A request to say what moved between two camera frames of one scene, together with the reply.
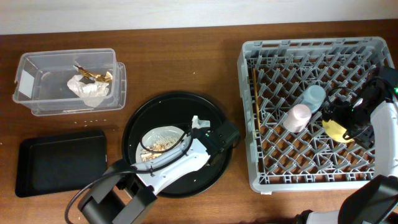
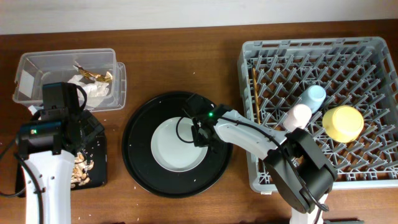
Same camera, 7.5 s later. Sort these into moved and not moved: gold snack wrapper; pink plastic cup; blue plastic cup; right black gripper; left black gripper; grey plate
Moved: left black gripper; grey plate; right black gripper
Not moved: gold snack wrapper; blue plastic cup; pink plastic cup
